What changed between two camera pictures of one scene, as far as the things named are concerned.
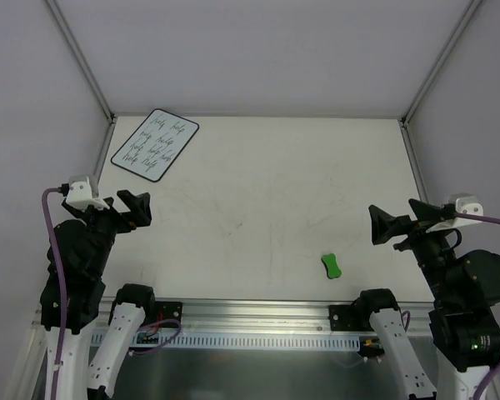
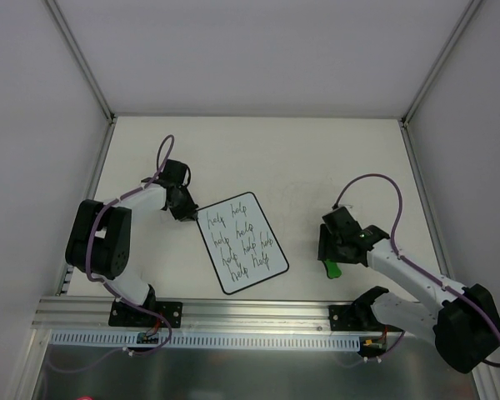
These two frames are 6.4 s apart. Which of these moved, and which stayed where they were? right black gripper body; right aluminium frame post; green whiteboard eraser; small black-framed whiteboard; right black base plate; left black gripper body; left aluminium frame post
Moved: left black gripper body; small black-framed whiteboard; right black gripper body
Stayed: right aluminium frame post; left aluminium frame post; right black base plate; green whiteboard eraser
